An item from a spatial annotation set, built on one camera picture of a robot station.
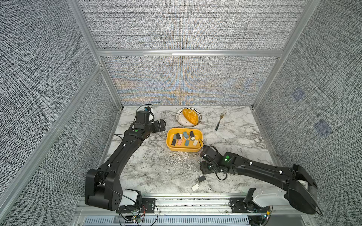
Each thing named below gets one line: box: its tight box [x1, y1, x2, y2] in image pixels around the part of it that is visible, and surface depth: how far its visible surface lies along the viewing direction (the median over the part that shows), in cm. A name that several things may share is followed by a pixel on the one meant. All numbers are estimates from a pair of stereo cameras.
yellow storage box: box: [165, 128, 204, 153], surface depth 99 cm
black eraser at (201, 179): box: [197, 175, 207, 183], surface depth 84 cm
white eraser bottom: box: [191, 183, 200, 192], surface depth 81 cm
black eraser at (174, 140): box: [171, 133, 177, 146], surface depth 100 cm
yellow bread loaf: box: [182, 108, 199, 126], surface depth 108 cm
